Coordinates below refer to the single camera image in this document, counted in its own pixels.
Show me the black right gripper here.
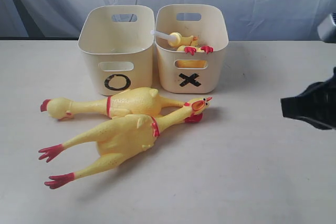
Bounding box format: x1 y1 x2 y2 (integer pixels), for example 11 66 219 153
280 67 335 130

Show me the headless rubber chicken body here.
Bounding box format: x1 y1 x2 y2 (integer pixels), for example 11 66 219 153
177 46 214 68

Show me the detached chicken head with tube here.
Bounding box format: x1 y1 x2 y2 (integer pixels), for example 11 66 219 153
151 30 198 48

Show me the rubber chicken front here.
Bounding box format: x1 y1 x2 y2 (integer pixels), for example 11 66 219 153
39 97 212 189

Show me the rubber chicken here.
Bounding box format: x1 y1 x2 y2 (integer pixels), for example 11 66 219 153
39 97 212 189
40 87 212 125

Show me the cream bin marked X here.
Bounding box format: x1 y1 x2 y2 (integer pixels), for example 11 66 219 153
154 4 228 93

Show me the rubber chicken lying rear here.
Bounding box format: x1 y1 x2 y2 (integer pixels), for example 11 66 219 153
40 87 212 125

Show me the cream bin marked O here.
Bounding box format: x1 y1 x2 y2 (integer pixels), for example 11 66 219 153
78 5 155 95

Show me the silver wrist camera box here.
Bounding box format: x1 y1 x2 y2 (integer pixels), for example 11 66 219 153
317 12 335 44

